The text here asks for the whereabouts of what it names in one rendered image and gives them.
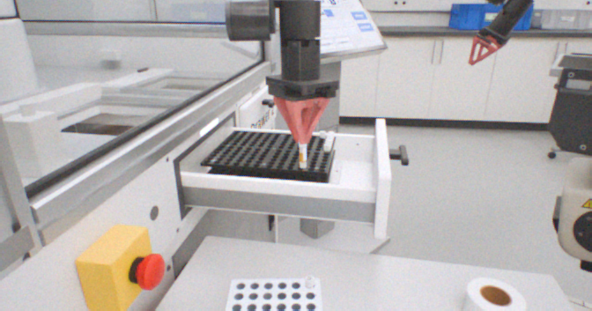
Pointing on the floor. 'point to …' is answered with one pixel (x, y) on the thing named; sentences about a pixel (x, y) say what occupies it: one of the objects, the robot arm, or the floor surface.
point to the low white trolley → (345, 278)
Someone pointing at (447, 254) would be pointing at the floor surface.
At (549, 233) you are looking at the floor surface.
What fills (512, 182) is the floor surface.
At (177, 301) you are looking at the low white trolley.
